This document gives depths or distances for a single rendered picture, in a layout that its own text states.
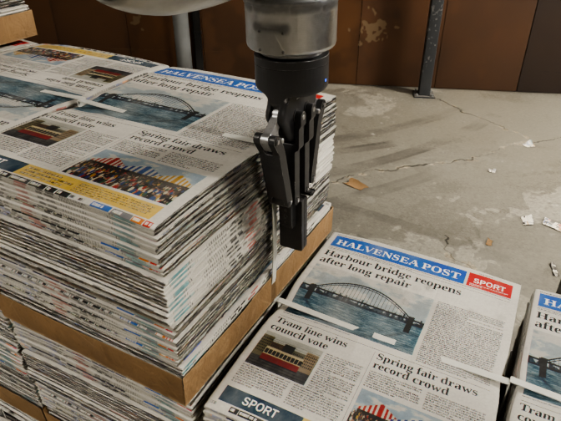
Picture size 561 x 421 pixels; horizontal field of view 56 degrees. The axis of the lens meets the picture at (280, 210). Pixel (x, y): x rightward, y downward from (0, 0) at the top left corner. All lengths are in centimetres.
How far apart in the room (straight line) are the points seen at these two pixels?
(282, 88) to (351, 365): 32
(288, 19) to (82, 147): 26
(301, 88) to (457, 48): 361
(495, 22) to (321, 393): 368
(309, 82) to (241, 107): 18
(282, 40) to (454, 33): 360
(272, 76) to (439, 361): 38
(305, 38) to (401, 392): 38
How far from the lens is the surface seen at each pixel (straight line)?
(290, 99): 54
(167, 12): 37
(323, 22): 52
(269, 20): 51
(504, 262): 233
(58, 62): 94
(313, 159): 62
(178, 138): 61
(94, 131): 65
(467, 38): 411
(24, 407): 95
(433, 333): 70
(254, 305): 65
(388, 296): 74
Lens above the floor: 130
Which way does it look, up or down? 32 degrees down
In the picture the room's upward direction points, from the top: straight up
